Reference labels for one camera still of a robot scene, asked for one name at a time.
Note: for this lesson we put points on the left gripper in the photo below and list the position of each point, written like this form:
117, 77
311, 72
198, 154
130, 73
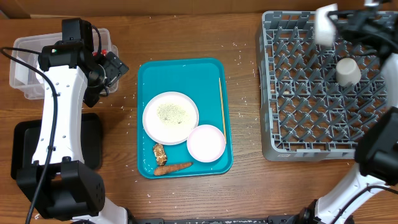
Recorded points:
114, 67

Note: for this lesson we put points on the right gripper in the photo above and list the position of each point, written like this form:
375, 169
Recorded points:
354, 19

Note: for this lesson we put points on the white cup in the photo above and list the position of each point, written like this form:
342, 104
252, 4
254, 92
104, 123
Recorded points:
347, 72

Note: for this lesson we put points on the red snack wrapper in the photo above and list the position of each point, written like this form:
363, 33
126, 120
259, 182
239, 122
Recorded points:
103, 52

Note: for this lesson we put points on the white saucer bowl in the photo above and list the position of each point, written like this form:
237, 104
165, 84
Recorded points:
324, 30

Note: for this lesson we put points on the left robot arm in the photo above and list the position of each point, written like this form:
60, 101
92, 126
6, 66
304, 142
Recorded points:
58, 183

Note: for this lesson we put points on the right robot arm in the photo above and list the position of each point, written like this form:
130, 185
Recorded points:
375, 167

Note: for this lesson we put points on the grey dishwasher rack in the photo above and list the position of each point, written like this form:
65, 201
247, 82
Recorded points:
305, 114

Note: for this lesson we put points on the large white plate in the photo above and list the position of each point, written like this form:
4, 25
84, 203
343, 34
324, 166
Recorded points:
169, 118

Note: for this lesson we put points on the teal plastic tray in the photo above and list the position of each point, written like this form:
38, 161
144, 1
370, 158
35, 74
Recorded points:
198, 79

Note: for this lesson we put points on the clear plastic bin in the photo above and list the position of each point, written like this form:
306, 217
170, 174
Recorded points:
26, 80

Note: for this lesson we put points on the brown walnut piece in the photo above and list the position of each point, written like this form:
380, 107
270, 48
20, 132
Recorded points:
160, 155

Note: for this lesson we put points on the wooden chopstick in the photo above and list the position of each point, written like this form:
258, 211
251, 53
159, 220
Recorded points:
222, 110

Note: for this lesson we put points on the black plastic tray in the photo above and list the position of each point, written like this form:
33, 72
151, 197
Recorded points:
26, 137

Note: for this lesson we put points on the orange carrot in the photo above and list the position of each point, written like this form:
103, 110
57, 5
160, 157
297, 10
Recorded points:
166, 169

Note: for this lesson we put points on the small white plate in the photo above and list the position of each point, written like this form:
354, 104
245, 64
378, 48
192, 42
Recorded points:
206, 143

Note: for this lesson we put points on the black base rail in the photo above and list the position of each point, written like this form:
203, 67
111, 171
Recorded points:
273, 219

